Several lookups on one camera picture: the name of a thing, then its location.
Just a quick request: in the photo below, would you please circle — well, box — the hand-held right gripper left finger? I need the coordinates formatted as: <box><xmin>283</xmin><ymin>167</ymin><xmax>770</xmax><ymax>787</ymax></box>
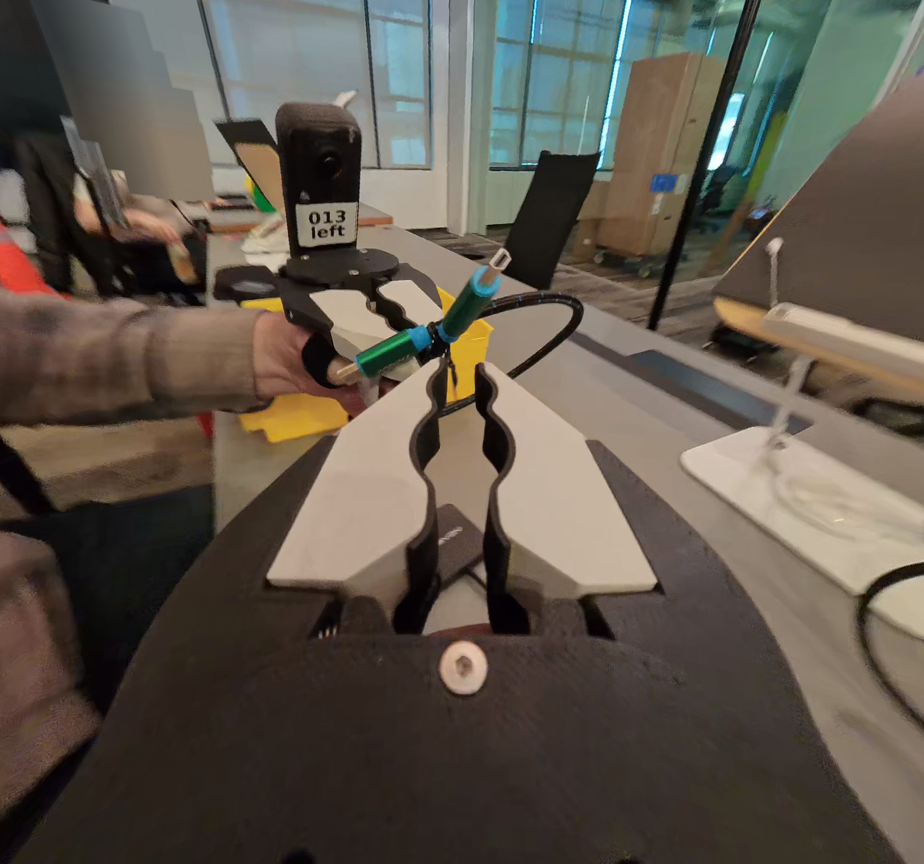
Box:
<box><xmin>268</xmin><ymin>362</ymin><xmax>456</xmax><ymax>631</ymax></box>

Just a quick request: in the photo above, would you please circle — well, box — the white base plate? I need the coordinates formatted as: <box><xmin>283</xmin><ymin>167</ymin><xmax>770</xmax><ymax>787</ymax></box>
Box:
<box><xmin>682</xmin><ymin>427</ymin><xmax>924</xmax><ymax>599</ymax></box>

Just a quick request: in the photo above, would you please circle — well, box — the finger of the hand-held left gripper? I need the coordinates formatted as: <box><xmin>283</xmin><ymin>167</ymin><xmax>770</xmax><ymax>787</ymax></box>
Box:
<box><xmin>379</xmin><ymin>281</ymin><xmax>443</xmax><ymax>331</ymax></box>
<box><xmin>311</xmin><ymin>287</ymin><xmax>408</xmax><ymax>354</ymax></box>

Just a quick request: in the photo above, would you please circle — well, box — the open laptop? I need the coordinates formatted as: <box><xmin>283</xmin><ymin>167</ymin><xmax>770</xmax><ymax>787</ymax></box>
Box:
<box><xmin>217</xmin><ymin>118</ymin><xmax>284</xmax><ymax>210</ymax></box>

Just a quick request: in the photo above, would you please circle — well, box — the black office chair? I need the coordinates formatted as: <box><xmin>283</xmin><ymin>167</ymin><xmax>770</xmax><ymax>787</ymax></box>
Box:
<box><xmin>503</xmin><ymin>150</ymin><xmax>602</xmax><ymax>293</ymax></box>

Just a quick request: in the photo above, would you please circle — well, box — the black tilted board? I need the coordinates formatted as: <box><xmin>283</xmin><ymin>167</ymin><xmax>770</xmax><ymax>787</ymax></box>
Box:
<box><xmin>715</xmin><ymin>78</ymin><xmax>924</xmax><ymax>348</ymax></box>

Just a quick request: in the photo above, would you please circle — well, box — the braided black hdmi cable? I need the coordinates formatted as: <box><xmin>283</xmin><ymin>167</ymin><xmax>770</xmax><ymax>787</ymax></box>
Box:
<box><xmin>330</xmin><ymin>247</ymin><xmax>586</xmax><ymax>418</ymax></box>

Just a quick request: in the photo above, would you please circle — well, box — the person's left hand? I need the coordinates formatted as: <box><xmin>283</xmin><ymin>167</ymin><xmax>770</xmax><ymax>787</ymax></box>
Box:
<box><xmin>255</xmin><ymin>310</ymin><xmax>371</xmax><ymax>415</ymax></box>

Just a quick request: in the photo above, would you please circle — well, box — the person's left forearm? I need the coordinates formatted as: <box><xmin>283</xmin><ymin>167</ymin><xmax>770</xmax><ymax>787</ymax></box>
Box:
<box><xmin>0</xmin><ymin>287</ymin><xmax>270</xmax><ymax>426</ymax></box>

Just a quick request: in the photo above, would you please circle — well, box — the yellow plastic bin stack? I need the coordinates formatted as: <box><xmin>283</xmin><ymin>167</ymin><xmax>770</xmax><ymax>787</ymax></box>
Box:
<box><xmin>239</xmin><ymin>287</ymin><xmax>495</xmax><ymax>444</ymax></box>

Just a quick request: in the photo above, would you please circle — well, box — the thin black cable green connector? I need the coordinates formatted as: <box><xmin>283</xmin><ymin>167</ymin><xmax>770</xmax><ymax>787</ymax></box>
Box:
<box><xmin>857</xmin><ymin>564</ymin><xmax>924</xmax><ymax>729</ymax></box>

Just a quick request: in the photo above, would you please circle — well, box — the black port adapter box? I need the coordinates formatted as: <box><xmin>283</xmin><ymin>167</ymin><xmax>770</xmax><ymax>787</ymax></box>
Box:
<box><xmin>434</xmin><ymin>504</ymin><xmax>488</xmax><ymax>586</ymax></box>

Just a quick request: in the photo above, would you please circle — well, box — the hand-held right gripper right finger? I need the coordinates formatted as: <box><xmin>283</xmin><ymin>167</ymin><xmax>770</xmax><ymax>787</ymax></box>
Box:
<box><xmin>484</xmin><ymin>368</ymin><xmax>658</xmax><ymax>631</ymax></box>

